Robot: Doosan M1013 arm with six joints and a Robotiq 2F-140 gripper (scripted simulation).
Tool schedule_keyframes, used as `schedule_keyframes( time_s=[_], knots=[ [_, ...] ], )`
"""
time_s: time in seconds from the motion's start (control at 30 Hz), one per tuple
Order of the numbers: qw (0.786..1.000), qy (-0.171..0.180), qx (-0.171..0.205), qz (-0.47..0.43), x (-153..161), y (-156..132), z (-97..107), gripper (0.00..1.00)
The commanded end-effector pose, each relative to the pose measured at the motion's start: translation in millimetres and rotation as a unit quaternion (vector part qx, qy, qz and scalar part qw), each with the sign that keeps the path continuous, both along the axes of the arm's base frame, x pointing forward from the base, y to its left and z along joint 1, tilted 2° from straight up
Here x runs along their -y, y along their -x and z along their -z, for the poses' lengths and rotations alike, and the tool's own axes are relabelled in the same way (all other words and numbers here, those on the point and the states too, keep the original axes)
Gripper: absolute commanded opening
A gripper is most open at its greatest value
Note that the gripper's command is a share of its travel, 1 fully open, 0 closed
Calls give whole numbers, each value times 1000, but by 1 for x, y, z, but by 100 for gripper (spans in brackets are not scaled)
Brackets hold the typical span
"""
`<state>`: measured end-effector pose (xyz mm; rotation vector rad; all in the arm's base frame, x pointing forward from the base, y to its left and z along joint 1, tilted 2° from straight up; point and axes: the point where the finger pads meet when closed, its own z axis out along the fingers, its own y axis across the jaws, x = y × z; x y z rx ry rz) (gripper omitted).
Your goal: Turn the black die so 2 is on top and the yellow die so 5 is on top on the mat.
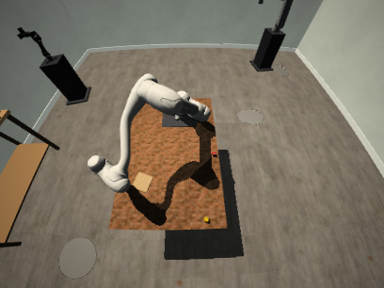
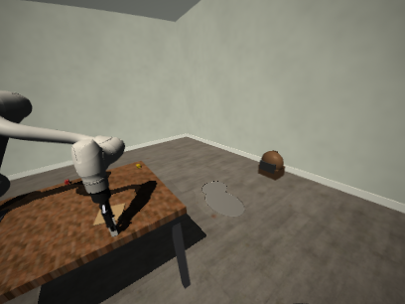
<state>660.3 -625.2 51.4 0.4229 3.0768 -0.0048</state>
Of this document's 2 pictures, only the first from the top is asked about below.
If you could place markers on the tan square mat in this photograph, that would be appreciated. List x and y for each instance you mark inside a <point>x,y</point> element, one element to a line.
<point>142,182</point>

